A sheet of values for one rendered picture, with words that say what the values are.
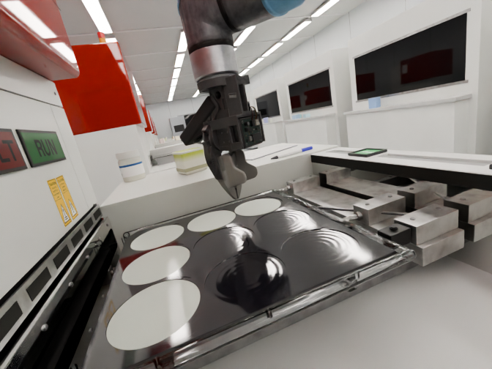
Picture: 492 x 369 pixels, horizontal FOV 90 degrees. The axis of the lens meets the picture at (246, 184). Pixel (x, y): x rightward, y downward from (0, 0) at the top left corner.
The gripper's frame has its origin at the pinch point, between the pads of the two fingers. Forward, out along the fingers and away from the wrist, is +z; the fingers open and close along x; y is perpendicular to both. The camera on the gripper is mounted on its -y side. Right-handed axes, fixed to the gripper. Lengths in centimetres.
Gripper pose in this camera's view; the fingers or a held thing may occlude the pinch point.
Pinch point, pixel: (232, 192)
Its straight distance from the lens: 47.5
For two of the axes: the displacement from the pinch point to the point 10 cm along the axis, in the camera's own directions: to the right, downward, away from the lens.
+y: 8.0, -0.1, -6.0
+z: 1.9, 9.5, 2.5
